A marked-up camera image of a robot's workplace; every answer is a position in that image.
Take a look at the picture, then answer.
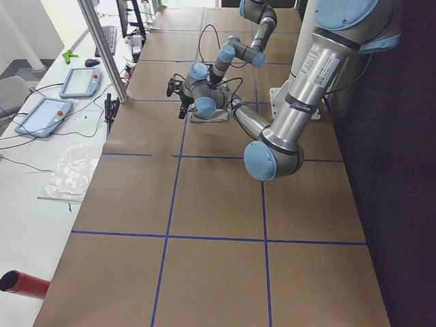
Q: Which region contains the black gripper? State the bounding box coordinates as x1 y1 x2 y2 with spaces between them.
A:
178 91 194 119

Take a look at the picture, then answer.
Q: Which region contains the blue white striped shirt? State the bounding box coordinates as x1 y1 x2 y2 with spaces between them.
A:
189 84 230 124

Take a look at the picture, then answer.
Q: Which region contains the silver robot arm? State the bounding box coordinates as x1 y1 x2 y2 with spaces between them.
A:
167 1 403 181
210 0 277 84

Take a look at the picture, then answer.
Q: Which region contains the black clamp tool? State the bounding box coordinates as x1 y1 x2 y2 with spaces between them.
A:
104 93 120 136

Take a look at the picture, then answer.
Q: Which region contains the black monitor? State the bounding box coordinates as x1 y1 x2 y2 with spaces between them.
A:
115 0 148 38

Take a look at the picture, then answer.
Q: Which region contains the black computer mouse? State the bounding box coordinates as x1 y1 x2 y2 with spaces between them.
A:
84 59 100 67

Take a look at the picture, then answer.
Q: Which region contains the upper blue teach pendant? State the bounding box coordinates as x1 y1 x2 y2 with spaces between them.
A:
59 67 102 99

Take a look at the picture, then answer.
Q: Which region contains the blue teach pendant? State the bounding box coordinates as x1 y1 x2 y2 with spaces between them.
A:
14 97 73 138
59 67 102 99

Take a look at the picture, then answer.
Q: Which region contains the black keyboard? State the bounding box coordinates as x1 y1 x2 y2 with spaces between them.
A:
102 25 117 55

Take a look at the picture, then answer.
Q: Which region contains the clear plastic bag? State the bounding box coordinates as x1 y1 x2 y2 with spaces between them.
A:
37 142 103 203

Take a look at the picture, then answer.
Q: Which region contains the brown paper table cover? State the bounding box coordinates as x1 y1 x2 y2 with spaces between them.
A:
35 8 389 326

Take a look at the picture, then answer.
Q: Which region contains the green plastic clamp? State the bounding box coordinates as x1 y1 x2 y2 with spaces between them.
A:
62 49 79 65

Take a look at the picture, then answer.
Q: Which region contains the lower blue teach pendant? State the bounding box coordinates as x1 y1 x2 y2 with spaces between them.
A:
14 97 73 138

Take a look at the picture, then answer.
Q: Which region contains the red cylinder tube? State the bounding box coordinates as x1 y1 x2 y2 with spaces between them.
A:
1 270 50 300

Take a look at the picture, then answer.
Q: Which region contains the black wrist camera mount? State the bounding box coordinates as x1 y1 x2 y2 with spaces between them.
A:
166 78 184 97

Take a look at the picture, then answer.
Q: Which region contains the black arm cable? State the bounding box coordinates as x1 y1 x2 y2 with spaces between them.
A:
198 23 222 64
211 77 245 106

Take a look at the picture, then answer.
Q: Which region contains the aluminium frame post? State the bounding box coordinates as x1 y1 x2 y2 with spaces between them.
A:
78 0 128 103

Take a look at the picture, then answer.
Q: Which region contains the black desk cable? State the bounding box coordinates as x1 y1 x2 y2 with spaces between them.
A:
0 84 106 171

